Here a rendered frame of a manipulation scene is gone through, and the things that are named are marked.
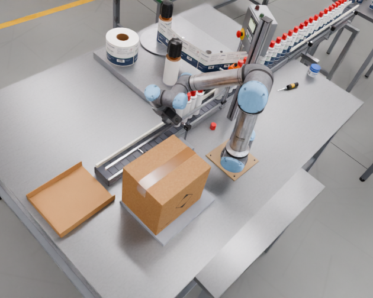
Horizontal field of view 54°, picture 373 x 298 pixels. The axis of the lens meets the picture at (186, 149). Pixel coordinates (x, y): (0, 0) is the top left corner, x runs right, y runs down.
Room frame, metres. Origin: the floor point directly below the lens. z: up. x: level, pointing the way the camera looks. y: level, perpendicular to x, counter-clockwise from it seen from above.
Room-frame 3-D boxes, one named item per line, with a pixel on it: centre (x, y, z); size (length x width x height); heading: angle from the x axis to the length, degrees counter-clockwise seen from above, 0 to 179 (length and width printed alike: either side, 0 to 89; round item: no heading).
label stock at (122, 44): (1.88, 0.55, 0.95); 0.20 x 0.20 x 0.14
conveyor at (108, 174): (1.66, -0.07, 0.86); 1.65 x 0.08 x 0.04; 147
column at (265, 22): (1.62, -0.22, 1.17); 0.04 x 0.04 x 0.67; 57
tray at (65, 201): (0.82, 0.46, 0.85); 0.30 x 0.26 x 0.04; 147
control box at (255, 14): (1.71, -0.20, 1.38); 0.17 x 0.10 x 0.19; 22
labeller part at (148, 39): (2.13, 0.34, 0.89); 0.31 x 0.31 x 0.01
